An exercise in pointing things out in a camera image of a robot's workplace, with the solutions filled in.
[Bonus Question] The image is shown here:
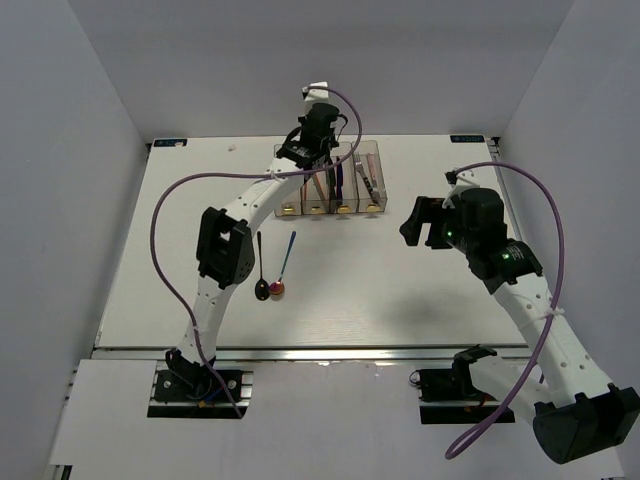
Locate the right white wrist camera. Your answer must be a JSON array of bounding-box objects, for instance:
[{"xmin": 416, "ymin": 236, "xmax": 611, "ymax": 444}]
[{"xmin": 443, "ymin": 170, "xmax": 480, "ymax": 209}]

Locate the right xdof label sticker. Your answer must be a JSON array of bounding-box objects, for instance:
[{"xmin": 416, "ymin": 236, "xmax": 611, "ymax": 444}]
[{"xmin": 449, "ymin": 134, "xmax": 485, "ymax": 143}]

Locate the blue handled iridescent spoon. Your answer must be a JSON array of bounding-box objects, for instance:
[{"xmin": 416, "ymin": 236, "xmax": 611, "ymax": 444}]
[{"xmin": 269, "ymin": 231, "xmax": 297, "ymax": 297}]

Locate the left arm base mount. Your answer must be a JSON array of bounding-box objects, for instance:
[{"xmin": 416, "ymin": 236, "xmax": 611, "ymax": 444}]
[{"xmin": 147, "ymin": 349, "xmax": 250, "ymax": 420}]

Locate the xdof label sticker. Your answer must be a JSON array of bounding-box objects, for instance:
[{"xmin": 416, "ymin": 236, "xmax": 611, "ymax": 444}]
[
  {"xmin": 152, "ymin": 138, "xmax": 188, "ymax": 148},
  {"xmin": 449, "ymin": 134, "xmax": 485, "ymax": 143}
]

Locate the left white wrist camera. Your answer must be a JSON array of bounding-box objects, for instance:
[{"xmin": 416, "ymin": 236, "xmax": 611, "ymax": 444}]
[{"xmin": 301, "ymin": 82, "xmax": 330, "ymax": 107}]

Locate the clear container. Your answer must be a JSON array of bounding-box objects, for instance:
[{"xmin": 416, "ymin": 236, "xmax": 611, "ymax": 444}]
[
  {"xmin": 352, "ymin": 140, "xmax": 388, "ymax": 215},
  {"xmin": 300, "ymin": 172, "xmax": 330, "ymax": 215},
  {"xmin": 329, "ymin": 156, "xmax": 359, "ymax": 215},
  {"xmin": 270, "ymin": 145, "xmax": 305, "ymax": 216}
]

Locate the aluminium table right rail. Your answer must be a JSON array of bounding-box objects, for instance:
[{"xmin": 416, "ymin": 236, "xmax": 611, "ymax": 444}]
[{"xmin": 486, "ymin": 137, "xmax": 517, "ymax": 229}]

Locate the left xdof label sticker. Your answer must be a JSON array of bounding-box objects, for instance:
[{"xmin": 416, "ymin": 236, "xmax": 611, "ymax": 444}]
[{"xmin": 152, "ymin": 138, "xmax": 188, "ymax": 148}]

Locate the aluminium table rail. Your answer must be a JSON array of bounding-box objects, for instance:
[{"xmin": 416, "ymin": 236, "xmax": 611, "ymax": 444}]
[
  {"xmin": 91, "ymin": 345, "xmax": 530, "ymax": 363},
  {"xmin": 486, "ymin": 137, "xmax": 517, "ymax": 229}
]

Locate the lone teal chopstick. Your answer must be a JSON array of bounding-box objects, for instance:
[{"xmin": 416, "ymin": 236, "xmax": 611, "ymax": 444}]
[{"xmin": 314, "ymin": 182, "xmax": 330, "ymax": 213}]

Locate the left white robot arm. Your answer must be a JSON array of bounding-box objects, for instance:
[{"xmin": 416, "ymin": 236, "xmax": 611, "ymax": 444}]
[{"xmin": 166, "ymin": 102, "xmax": 340, "ymax": 400}]

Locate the blue knife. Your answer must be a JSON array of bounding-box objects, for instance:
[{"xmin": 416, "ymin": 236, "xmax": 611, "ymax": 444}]
[{"xmin": 335, "ymin": 157, "xmax": 344, "ymax": 202}]

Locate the black knife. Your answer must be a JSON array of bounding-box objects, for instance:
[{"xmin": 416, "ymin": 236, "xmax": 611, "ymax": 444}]
[{"xmin": 327, "ymin": 169, "xmax": 337, "ymax": 202}]

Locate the black spoon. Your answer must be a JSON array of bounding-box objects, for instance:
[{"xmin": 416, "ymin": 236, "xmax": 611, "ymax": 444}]
[{"xmin": 254, "ymin": 231, "xmax": 270, "ymax": 301}]

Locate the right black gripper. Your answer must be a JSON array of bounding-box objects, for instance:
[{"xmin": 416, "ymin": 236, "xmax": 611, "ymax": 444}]
[{"xmin": 398, "ymin": 197, "xmax": 476, "ymax": 255}]

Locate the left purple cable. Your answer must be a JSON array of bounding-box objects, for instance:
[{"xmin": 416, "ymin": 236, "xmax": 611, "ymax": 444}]
[{"xmin": 149, "ymin": 85, "xmax": 364, "ymax": 419}]

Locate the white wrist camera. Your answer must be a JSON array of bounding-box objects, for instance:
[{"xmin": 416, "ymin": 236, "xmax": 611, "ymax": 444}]
[
  {"xmin": 443, "ymin": 170, "xmax": 480, "ymax": 209},
  {"xmin": 301, "ymin": 82, "xmax": 330, "ymax": 107}
]

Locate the black handled fork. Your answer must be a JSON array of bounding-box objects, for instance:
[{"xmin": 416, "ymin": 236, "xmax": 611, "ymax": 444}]
[{"xmin": 354, "ymin": 154, "xmax": 378, "ymax": 203}]

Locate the aluminium table front rail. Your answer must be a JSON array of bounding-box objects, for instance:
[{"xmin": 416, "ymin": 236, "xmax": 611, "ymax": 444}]
[{"xmin": 91, "ymin": 345, "xmax": 530, "ymax": 363}]

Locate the purple cable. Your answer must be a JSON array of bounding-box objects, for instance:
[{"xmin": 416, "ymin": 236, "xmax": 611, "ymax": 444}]
[
  {"xmin": 443, "ymin": 160, "xmax": 566, "ymax": 461},
  {"xmin": 149, "ymin": 85, "xmax": 364, "ymax": 419}
]

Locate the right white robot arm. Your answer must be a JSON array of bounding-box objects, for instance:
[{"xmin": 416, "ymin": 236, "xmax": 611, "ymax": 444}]
[{"xmin": 399, "ymin": 187, "xmax": 639, "ymax": 464}]

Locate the orange chopstick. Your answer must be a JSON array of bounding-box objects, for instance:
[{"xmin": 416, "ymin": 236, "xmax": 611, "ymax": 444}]
[{"xmin": 312, "ymin": 174, "xmax": 329, "ymax": 209}]

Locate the pink handled fork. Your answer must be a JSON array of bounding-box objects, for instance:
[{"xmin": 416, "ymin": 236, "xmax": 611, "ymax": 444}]
[{"xmin": 366, "ymin": 153, "xmax": 384, "ymax": 200}]

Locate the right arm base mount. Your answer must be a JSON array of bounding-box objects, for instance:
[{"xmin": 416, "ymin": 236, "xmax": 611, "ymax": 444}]
[{"xmin": 409, "ymin": 345, "xmax": 500, "ymax": 425}]

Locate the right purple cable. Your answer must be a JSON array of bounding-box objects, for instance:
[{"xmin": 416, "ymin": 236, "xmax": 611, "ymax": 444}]
[{"xmin": 443, "ymin": 160, "xmax": 566, "ymax": 461}]

